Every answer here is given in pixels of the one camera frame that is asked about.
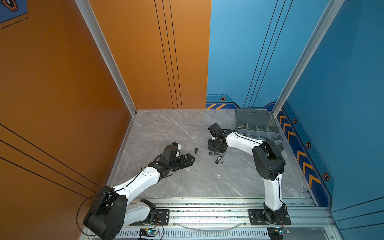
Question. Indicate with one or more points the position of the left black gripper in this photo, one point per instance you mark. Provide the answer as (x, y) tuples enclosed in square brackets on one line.
[(189, 162)]

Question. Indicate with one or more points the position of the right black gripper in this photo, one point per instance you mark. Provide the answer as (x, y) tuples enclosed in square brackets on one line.
[(209, 146)]

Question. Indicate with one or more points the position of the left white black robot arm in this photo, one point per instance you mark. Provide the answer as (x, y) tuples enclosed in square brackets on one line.
[(112, 207)]

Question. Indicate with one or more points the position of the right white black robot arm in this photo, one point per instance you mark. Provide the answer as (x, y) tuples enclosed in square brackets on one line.
[(269, 164)]

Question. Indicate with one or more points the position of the grey compartment organizer box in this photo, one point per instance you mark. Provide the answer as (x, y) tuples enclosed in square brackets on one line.
[(259, 125)]

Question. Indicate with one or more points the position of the left green circuit board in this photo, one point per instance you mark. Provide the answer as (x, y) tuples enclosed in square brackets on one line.
[(148, 234)]

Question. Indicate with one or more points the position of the green circuit board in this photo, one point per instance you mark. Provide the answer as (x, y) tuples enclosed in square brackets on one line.
[(277, 234), (148, 234)]

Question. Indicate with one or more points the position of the right green circuit board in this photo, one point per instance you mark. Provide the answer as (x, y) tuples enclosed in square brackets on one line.
[(277, 234)]

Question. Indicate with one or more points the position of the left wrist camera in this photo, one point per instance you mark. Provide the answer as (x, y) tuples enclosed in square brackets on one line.
[(177, 145)]

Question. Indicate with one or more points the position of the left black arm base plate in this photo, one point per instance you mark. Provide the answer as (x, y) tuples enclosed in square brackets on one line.
[(159, 216)]

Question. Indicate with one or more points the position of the aluminium rail frame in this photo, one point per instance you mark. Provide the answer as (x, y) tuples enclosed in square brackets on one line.
[(231, 214)]

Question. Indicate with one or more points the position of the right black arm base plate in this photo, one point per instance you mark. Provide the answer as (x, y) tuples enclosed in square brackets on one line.
[(269, 217)]

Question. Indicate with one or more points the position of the right aluminium corner post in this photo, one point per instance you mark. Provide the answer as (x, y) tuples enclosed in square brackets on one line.
[(318, 34)]

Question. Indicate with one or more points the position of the aluminium corner post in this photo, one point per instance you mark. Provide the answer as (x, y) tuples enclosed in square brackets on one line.
[(318, 34), (104, 49)]

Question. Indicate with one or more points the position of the left aluminium corner post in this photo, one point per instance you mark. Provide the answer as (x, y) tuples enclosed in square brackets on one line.
[(104, 49)]

